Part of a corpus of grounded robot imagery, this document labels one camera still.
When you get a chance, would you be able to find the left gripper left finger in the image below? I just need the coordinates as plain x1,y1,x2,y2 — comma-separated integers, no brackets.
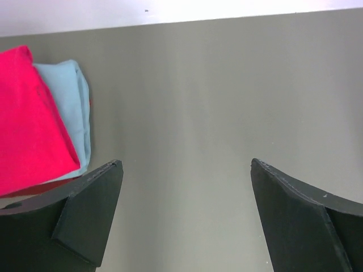
1,160,123,271

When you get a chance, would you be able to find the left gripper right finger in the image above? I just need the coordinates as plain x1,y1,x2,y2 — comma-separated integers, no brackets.
251,159,362,271

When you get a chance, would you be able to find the folded light blue t shirt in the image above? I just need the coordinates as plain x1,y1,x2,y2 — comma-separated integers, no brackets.
34,59,91,181

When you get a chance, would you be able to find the folded dark red t shirt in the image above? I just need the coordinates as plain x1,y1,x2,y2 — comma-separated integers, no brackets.
1,99,91,199

